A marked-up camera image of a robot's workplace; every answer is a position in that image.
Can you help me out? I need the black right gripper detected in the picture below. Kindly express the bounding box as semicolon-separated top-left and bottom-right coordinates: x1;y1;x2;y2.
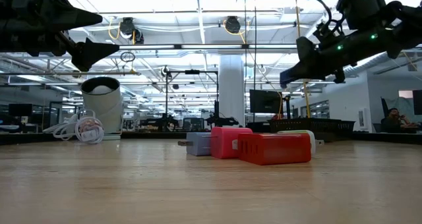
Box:
286;29;396;84

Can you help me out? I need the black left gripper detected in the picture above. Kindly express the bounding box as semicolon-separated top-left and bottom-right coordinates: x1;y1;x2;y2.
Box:
0;0;119;72

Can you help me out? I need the white green charger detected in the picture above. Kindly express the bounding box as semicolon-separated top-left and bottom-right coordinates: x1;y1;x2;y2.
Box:
276;129;326;155

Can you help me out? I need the red charger block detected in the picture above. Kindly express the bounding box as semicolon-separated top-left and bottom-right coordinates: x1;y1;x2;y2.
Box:
237;132;313;166

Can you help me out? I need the pink charger plug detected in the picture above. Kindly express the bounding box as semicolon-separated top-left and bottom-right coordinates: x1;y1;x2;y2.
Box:
210;126;253;159

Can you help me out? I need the lavender charger plug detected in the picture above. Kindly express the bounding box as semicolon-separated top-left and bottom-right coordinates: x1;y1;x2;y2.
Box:
177;132;214;157

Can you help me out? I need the black mesh tray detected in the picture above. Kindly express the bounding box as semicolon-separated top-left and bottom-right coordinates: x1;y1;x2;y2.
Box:
269;117;356;143

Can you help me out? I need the white rounded item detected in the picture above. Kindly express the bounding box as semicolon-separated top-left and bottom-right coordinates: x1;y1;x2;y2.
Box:
91;84;115;96

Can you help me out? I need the black monitor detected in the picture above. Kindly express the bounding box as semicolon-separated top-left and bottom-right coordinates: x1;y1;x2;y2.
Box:
249;88;283;115

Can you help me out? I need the white cylindrical holder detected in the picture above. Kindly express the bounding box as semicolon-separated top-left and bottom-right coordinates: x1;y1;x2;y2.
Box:
80;76;125;140

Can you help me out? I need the person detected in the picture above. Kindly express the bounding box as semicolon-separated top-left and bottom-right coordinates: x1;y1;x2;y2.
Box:
380;107;421;134

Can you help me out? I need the white pillar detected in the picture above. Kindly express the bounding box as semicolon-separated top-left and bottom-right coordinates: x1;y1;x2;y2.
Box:
218;54;247;128

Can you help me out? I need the small dark monitor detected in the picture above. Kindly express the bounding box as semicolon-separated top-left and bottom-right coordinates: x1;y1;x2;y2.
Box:
8;103;33;117

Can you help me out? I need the black cable loop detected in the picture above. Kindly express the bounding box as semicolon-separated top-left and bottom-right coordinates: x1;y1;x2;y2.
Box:
119;51;136;63

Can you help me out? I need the black ceiling cable reel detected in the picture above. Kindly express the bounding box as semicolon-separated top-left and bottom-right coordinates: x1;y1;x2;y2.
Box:
118;16;145;44
223;15;242;34

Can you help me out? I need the yellow hanging cable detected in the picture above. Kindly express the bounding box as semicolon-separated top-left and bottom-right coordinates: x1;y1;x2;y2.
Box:
292;0;313;119

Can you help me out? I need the black hanging cable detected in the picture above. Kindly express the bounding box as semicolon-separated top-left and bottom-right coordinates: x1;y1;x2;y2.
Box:
252;0;258;123

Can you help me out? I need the white coiled cable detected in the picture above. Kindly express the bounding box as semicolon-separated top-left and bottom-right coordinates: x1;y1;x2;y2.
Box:
42;109;106;145

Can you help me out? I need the dark wall screen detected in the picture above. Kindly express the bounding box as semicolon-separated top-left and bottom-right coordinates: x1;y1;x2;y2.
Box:
412;89;422;115

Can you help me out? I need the black frame stand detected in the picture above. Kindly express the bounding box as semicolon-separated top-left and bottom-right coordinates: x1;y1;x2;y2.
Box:
163;65;220;132

